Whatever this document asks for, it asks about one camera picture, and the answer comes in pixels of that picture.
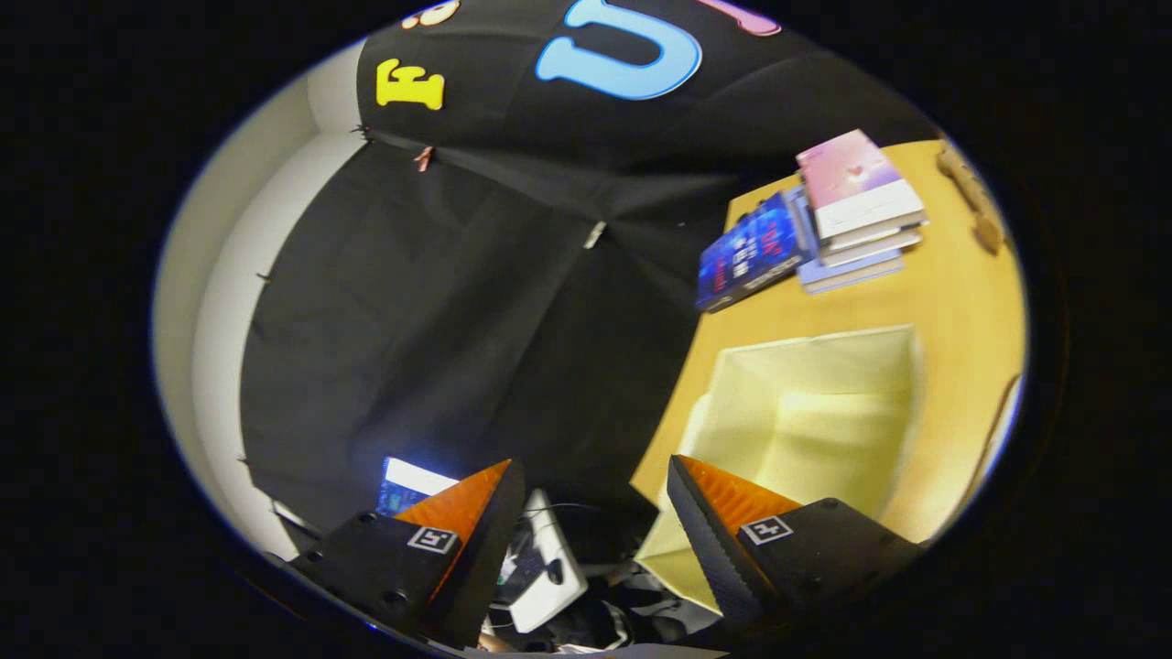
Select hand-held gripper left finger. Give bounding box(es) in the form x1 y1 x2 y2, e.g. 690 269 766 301
289 459 526 649

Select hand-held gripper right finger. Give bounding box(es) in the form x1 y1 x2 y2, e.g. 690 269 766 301
667 454 926 634

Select cream fabric storage box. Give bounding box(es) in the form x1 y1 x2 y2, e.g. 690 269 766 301
634 323 926 616

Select white device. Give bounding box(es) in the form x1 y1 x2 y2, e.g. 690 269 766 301
506 488 590 634

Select laptop screen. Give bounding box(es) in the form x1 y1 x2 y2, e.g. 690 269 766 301
380 456 461 518

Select black backdrop cloth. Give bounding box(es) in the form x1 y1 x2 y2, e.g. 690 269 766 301
240 0 944 532

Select dark blue book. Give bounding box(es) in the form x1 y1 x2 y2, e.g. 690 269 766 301
694 190 819 314

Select light blue book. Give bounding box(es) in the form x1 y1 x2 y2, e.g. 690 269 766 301
786 186 906 296

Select grey white book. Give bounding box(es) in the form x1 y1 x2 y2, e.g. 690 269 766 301
818 220 924 268

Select pink cover book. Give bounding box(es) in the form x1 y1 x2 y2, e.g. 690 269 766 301
795 128 928 243

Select brown plush toy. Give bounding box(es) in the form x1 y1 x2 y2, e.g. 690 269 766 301
936 145 1006 257

